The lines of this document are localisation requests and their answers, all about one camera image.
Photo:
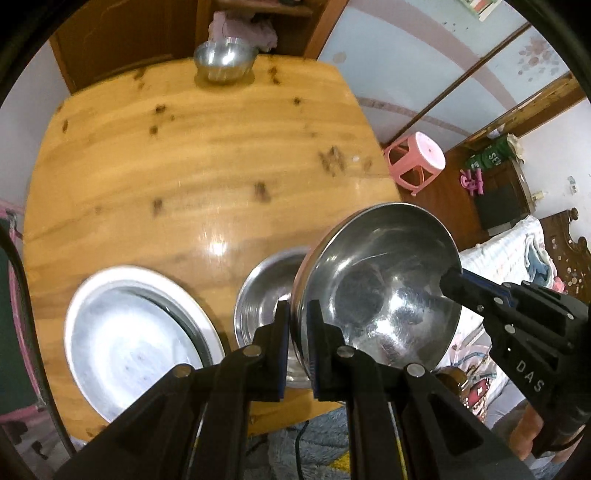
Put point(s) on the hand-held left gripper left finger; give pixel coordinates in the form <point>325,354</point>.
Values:
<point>282,369</point>

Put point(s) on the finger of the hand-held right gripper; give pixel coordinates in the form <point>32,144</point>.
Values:
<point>471,290</point>

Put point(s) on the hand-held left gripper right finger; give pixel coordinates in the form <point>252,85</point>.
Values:
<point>318,360</point>

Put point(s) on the large steel bowl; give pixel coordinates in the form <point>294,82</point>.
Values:
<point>392,258</point>

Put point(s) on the steel plate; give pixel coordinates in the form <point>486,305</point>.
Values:
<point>129,350</point>

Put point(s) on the person's right hand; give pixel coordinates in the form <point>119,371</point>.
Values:
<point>526,429</point>

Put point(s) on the white floral blanket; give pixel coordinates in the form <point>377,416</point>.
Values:
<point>498,254</point>

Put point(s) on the grey rug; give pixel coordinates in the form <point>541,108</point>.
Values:
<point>318,443</point>

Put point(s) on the dark wooden nightstand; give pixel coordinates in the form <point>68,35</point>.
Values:
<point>503,198</point>

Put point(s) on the carved wooden headboard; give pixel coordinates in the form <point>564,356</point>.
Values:
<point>568,249</point>

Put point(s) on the pink toy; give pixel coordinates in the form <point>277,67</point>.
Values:
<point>471,182</point>

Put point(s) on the green box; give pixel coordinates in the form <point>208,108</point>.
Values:
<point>491,157</point>

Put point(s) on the pink plastic stool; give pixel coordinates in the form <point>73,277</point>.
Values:
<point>422,152</point>

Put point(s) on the frosted sliding door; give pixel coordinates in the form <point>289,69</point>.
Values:
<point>415,60</point>

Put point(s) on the wooden cabinet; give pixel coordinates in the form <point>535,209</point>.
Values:
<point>323,27</point>

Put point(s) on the small steel bowl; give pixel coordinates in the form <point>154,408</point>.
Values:
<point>224,57</point>

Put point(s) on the pink cloth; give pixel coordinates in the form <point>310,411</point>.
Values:
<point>263,32</point>

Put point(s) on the wooden door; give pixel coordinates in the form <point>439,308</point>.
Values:
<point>129,41</point>

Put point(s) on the wall socket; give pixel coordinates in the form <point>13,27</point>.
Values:
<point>573,185</point>

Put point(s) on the green chalkboard pink frame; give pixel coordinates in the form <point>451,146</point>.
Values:
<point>14,323</point>

